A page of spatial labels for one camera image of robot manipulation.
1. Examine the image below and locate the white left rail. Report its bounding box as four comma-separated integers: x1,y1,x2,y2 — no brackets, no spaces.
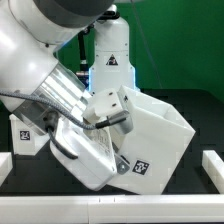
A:
0,152,13,186

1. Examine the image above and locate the white right rail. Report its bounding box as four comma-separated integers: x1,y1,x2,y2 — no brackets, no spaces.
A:
202,150,224,194

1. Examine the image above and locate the large white drawer housing box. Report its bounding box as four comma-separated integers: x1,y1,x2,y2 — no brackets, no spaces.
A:
109,86,195,195

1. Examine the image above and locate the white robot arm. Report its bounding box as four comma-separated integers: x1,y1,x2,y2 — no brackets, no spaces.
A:
0,0,133,190

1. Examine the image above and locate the small white drawer with knob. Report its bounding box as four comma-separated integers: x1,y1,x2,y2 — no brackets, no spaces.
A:
9,114,49,156

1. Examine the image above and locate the grey wrist hose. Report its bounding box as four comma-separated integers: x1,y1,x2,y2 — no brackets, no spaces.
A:
0,88,131,160

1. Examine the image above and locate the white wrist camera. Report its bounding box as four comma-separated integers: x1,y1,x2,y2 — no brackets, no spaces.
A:
83,88,133,135

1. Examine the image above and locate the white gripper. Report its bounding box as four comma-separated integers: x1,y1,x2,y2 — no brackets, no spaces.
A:
50,118,130,191

